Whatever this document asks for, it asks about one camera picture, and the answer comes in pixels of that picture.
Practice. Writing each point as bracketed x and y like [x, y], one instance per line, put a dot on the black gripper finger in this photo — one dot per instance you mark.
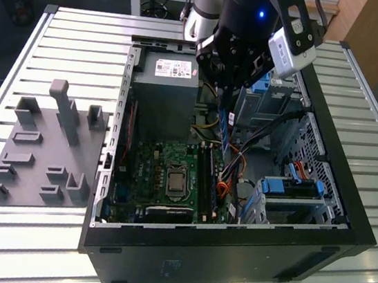
[259, 67]
[207, 56]

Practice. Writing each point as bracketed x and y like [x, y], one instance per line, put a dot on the blue RAM stick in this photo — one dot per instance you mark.
[224, 132]

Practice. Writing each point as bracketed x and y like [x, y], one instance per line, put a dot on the RAM slot with white clips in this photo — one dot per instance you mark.
[214, 214]
[204, 182]

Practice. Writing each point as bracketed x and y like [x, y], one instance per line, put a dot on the blue drive latch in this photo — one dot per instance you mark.
[261, 83]

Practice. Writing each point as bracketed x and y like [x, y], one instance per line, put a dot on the black office chair base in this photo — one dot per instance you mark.
[156, 8]

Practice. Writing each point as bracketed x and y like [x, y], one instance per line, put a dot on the silver power supply unit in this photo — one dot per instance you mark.
[158, 109]

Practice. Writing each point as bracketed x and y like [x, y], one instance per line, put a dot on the perforated metal drive cage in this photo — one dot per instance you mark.
[311, 140]

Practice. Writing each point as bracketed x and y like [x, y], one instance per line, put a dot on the black CPU socket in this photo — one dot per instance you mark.
[177, 165]

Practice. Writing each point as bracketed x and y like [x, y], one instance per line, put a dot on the green motherboard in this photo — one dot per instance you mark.
[144, 163]

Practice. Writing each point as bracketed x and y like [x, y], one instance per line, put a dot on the blue disk carrier with disk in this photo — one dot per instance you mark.
[290, 190]

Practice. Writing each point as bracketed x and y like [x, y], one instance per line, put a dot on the silver CPU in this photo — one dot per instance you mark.
[176, 181]

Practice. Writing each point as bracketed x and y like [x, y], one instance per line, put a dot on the light blue disk carrier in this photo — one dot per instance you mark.
[249, 210]

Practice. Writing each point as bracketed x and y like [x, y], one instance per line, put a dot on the silver disk bay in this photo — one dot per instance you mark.
[326, 210]

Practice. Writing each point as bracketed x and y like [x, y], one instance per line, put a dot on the black graphics card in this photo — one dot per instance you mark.
[169, 214]

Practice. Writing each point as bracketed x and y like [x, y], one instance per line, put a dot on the grey parts rack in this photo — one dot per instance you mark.
[39, 163]

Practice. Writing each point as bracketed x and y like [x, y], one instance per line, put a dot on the black open PC case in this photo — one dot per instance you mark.
[193, 264]

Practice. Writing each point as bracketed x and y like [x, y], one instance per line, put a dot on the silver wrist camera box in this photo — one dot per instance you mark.
[287, 56]

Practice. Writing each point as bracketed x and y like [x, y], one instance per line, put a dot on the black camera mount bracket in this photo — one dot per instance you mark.
[304, 34]

